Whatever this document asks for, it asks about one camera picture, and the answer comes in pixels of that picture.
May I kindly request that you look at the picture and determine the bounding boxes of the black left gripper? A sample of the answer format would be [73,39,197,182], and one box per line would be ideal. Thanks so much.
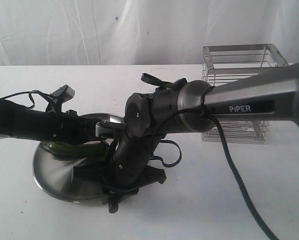
[52,111,97,145]

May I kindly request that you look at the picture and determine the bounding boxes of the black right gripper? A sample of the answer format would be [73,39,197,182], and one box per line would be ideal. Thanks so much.
[72,160,167,205]

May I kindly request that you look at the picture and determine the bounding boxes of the green cucumber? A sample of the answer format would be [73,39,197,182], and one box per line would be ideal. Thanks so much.
[42,142,109,157]

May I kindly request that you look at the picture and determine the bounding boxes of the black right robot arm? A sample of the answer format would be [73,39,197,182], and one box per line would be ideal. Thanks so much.
[72,63,299,201]

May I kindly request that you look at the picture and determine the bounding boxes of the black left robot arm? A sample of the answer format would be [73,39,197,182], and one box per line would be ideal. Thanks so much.
[0,99,98,145]

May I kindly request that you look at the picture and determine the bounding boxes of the round stainless steel plate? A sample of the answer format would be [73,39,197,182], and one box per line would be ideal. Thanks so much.
[32,113,124,203]

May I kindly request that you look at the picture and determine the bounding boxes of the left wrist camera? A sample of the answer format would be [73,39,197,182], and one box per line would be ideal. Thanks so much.
[45,84,75,113]

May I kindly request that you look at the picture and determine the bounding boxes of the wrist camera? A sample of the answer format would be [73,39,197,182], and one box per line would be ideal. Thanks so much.
[45,84,75,113]
[95,121,125,139]

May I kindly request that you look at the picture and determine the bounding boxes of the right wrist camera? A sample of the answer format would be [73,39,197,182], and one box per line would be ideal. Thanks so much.
[95,121,125,139]

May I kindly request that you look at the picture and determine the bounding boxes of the black left camera cable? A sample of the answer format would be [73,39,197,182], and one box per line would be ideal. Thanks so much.
[0,89,58,111]

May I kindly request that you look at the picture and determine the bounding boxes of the black camera cable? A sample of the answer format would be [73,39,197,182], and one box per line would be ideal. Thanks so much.
[0,89,58,111]
[106,72,280,240]

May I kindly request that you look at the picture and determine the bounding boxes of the black right camera cable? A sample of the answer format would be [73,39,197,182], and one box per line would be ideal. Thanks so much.
[106,72,280,240]

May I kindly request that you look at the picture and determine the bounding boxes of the metal wire utensil rack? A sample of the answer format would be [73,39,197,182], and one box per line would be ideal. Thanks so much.
[201,43,290,145]

